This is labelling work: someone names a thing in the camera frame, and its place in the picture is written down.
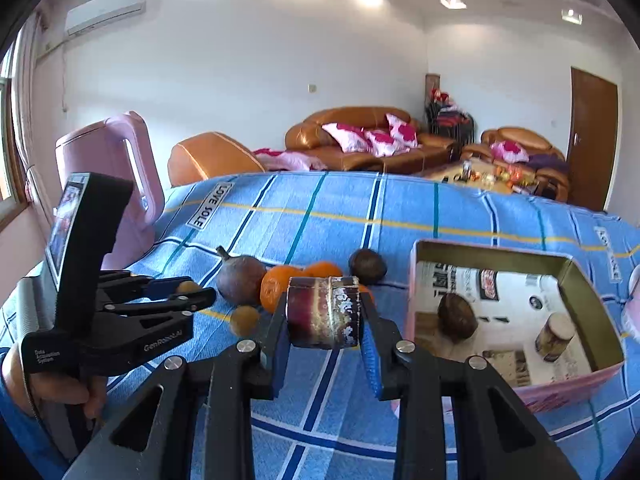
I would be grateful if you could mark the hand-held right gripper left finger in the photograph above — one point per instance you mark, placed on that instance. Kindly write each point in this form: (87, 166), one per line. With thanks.
(281, 360)

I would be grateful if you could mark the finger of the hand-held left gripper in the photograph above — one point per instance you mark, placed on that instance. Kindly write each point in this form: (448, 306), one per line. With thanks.
(162, 287)
(165, 310)

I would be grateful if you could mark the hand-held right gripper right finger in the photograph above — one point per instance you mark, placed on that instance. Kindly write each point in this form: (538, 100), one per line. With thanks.
(372, 365)

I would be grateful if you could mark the yellow-brown longan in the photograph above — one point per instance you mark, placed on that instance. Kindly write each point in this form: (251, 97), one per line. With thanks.
(189, 287)
(244, 320)

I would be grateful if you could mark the orange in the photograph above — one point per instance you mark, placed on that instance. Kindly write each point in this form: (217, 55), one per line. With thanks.
(367, 292)
(274, 290)
(325, 270)

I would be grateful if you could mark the large purple passion fruit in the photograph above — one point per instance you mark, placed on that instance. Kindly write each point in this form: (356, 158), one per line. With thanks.
(240, 280)

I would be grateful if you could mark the dark brown passion fruit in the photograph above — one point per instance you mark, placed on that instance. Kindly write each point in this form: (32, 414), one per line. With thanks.
(367, 266)
(457, 317)

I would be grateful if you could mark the pink tin box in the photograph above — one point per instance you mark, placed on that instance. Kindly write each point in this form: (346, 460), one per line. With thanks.
(550, 392)

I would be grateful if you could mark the person's left hand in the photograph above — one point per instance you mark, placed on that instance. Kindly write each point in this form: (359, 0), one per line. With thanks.
(55, 390)

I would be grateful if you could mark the window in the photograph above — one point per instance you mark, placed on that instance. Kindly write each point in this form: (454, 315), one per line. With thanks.
(7, 135)

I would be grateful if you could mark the brown leather sofa section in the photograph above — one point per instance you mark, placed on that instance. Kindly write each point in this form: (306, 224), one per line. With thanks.
(210, 157)

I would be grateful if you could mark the light curtain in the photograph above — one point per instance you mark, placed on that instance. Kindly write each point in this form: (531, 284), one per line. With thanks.
(27, 110)

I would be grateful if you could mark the printed paper liner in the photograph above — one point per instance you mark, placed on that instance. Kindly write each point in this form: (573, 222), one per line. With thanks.
(510, 300)

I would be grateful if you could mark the blue plaid cloth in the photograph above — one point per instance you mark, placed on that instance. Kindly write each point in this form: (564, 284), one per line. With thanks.
(325, 210)

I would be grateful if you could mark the wooden coffee table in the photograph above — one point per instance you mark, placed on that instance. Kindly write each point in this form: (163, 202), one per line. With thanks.
(440, 172)

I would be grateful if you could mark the metal can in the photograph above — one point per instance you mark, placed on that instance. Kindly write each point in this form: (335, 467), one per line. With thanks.
(467, 170)

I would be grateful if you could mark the pink floral pillow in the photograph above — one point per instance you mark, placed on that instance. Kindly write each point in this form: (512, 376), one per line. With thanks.
(345, 137)
(382, 144)
(402, 130)
(510, 151)

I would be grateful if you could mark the white air conditioner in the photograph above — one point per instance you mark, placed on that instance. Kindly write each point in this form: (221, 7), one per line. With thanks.
(105, 10)

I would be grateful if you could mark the cluster of small colourful items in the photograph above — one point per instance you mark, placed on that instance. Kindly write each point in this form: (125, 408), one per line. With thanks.
(505, 176)

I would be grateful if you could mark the brown leather sofa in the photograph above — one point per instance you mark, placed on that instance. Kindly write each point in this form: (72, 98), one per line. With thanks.
(350, 115)

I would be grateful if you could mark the black chair stack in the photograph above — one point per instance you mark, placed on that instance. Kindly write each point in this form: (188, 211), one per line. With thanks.
(452, 120)

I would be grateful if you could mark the pale pink object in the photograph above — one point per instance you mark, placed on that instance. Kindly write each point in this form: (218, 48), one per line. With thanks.
(631, 300)

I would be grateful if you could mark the purple cloth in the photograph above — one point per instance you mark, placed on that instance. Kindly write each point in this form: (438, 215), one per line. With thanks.
(547, 162)

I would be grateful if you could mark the brown leather armchair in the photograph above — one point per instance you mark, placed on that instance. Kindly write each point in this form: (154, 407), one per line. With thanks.
(520, 136)

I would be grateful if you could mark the red flower bouquet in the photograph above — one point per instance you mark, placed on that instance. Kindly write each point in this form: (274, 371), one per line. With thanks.
(441, 95)

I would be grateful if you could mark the tall patterned floor vase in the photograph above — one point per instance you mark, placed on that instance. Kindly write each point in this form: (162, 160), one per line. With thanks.
(431, 82)

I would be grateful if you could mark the brown wooden door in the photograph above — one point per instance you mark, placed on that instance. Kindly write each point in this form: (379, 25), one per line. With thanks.
(595, 135)

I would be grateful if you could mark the square recessed ceiling light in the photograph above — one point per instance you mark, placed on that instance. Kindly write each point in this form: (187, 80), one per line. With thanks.
(452, 2)

